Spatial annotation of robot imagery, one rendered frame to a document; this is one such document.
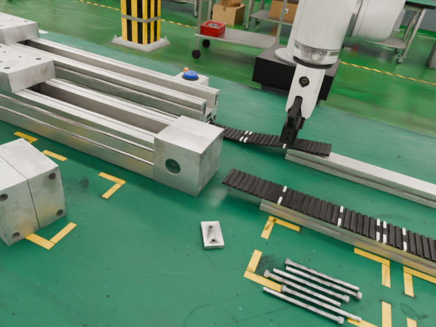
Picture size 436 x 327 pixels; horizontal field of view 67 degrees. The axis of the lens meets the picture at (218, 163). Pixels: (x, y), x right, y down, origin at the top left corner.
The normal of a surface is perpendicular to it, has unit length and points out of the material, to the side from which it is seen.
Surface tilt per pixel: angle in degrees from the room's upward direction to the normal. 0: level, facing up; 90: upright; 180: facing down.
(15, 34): 90
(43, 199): 90
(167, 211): 0
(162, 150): 90
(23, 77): 90
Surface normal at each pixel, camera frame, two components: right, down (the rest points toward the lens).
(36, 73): 0.91, 0.33
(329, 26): -0.13, 0.57
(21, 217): 0.79, 0.43
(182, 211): 0.12, -0.81
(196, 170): -0.40, 0.48
